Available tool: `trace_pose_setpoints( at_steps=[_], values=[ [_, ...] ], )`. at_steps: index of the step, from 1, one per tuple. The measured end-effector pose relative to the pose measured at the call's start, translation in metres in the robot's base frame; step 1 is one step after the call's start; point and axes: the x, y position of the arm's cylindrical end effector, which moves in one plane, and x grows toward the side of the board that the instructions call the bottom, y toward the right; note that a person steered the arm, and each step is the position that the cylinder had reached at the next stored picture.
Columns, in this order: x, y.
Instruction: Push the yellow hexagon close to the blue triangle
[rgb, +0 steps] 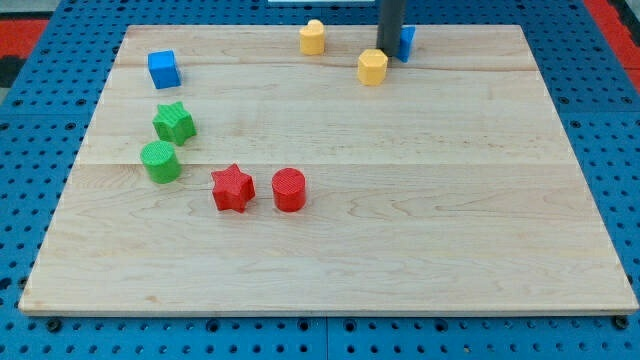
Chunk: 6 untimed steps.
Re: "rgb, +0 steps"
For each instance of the blue cube block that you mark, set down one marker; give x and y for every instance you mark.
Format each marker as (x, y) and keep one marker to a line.
(163, 69)

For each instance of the red cylinder block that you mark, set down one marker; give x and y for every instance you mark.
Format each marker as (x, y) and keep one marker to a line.
(289, 189)

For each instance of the blue triangle block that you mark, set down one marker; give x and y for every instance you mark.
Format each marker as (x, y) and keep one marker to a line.
(405, 45)

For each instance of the wooden board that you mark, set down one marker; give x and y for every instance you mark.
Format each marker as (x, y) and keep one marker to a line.
(449, 190)

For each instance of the red star block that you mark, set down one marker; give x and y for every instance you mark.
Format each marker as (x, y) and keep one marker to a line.
(232, 189)

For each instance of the yellow hexagon block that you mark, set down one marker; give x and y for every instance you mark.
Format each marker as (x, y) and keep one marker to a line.
(372, 67)

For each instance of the green star block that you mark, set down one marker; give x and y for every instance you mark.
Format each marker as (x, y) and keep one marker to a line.
(173, 123)

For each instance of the green cylinder block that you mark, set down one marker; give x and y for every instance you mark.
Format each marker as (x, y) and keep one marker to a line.
(160, 161)

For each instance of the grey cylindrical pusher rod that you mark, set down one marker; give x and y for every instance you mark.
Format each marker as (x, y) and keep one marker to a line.
(390, 22)

